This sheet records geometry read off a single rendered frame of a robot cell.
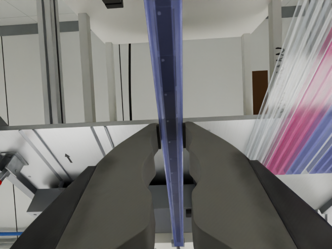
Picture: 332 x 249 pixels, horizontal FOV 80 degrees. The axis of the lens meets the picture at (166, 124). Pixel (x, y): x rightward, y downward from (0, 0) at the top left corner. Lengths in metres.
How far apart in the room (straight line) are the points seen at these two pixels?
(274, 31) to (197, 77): 1.32
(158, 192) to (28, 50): 2.31
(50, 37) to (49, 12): 0.07
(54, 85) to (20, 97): 1.91
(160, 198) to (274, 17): 0.67
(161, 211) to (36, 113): 2.15
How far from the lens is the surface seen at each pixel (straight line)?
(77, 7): 0.80
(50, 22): 0.69
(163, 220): 0.44
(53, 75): 0.65
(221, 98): 2.05
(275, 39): 0.80
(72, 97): 2.25
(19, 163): 0.44
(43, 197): 0.48
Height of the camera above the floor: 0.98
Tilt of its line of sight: 2 degrees up
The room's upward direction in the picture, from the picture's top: 177 degrees clockwise
